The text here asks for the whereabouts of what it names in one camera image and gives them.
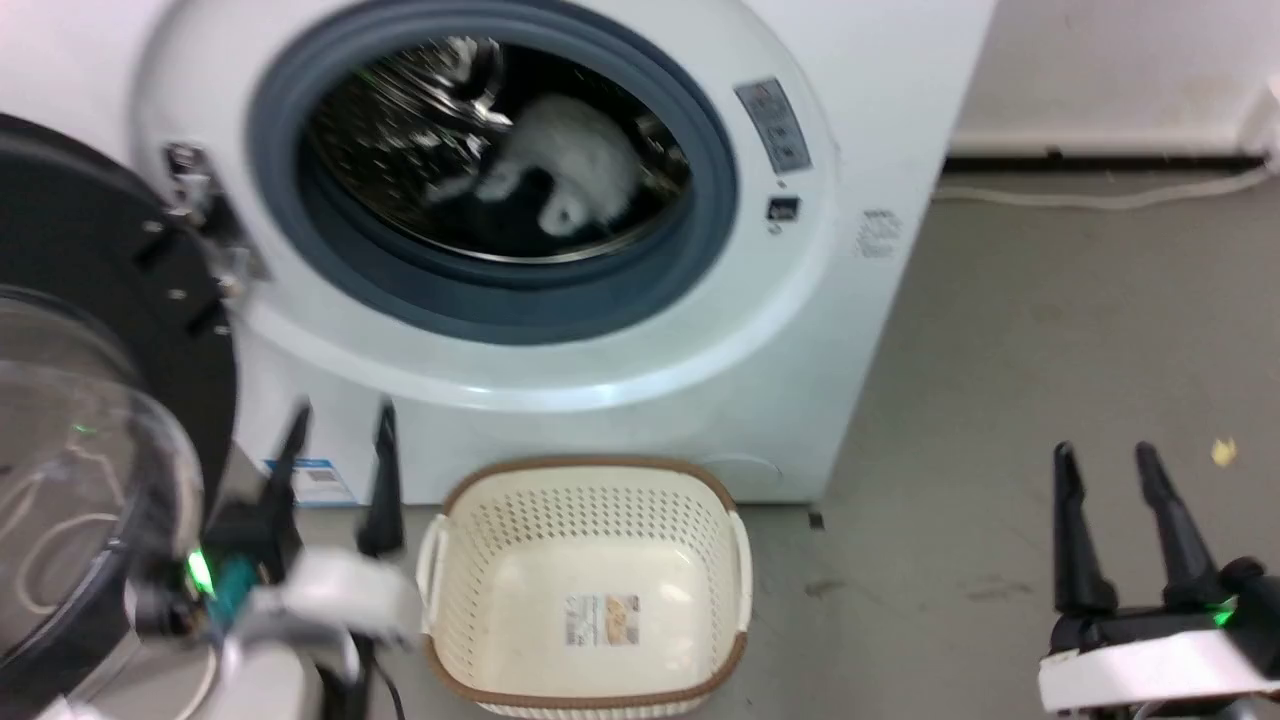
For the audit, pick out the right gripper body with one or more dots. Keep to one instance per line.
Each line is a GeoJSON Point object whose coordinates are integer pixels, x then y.
{"type": "Point", "coordinates": [1150, 660]}

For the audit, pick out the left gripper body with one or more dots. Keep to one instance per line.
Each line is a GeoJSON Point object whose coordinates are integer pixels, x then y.
{"type": "Point", "coordinates": [340, 600]}

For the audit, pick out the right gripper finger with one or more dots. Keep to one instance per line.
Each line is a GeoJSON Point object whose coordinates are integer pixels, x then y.
{"type": "Point", "coordinates": [1075, 545]}
{"type": "Point", "coordinates": [1178, 540]}

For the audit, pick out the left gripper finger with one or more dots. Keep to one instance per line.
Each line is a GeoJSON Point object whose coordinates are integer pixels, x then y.
{"type": "Point", "coordinates": [384, 490]}
{"type": "Point", "coordinates": [286, 480]}

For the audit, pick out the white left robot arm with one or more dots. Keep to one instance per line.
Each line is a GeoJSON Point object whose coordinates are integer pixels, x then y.
{"type": "Point", "coordinates": [262, 680]}

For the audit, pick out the cream laundry basket brown rim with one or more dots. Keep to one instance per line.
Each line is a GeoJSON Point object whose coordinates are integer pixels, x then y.
{"type": "Point", "coordinates": [590, 500]}

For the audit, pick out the paper sticker inside basket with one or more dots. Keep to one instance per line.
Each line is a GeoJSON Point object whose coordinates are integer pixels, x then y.
{"type": "Point", "coordinates": [602, 619]}

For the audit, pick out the white front-load washing machine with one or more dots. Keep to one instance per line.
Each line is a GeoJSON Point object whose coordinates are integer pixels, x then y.
{"type": "Point", "coordinates": [860, 350]}

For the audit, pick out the black washing machine door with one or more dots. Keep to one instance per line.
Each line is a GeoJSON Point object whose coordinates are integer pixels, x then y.
{"type": "Point", "coordinates": [90, 220]}

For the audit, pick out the steel washing machine drum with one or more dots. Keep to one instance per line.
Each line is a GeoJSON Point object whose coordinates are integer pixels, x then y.
{"type": "Point", "coordinates": [400, 130]}

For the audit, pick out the blue energy label sticker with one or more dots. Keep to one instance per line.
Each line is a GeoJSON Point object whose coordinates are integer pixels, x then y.
{"type": "Point", "coordinates": [325, 482]}

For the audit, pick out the yellow paper scrap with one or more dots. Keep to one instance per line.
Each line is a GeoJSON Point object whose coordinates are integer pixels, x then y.
{"type": "Point", "coordinates": [1223, 452]}

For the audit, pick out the grey rubber door gasket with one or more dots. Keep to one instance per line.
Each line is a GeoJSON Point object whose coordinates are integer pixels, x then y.
{"type": "Point", "coordinates": [480, 300]}

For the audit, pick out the metal door hinge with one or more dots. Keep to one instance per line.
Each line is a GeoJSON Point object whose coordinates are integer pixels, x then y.
{"type": "Point", "coordinates": [195, 185]}

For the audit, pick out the round drain filter cover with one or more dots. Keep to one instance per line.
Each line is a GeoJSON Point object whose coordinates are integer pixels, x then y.
{"type": "Point", "coordinates": [745, 478]}

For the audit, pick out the white garment in drum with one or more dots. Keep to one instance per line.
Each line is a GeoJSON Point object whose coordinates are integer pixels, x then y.
{"type": "Point", "coordinates": [590, 150]}

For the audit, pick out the grey instruction sticker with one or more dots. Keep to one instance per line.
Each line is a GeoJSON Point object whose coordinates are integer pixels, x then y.
{"type": "Point", "coordinates": [775, 125]}

